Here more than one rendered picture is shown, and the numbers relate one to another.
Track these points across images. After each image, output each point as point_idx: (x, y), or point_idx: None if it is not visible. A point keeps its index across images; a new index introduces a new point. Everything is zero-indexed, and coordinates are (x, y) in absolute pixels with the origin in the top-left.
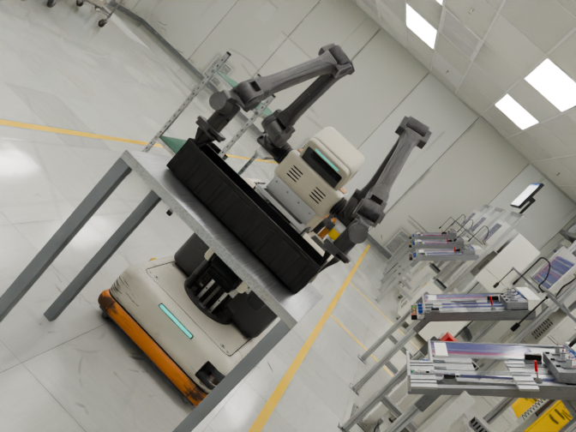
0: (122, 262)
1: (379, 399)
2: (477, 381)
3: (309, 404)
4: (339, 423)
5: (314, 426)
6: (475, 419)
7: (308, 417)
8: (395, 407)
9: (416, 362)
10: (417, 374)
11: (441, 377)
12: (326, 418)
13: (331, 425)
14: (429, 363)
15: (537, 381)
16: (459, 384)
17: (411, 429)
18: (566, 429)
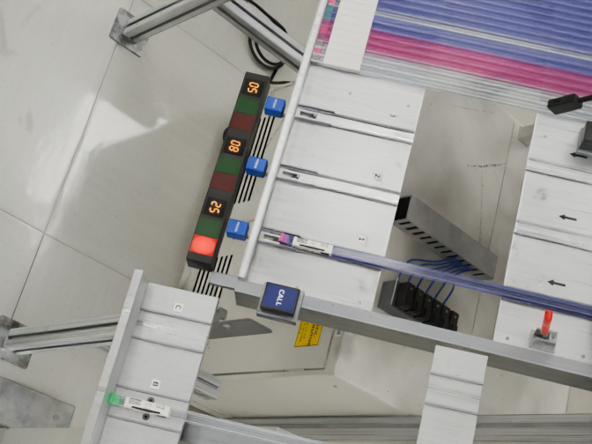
0: None
1: (209, 6)
2: (363, 321)
3: (19, 5)
4: (115, 23)
5: (17, 100)
6: (406, 213)
7: (0, 77)
8: (253, 28)
9: (159, 312)
10: (129, 421)
11: (276, 255)
12: (71, 30)
13: (85, 48)
14: (199, 328)
15: (541, 344)
16: (308, 312)
17: (293, 68)
18: (575, 437)
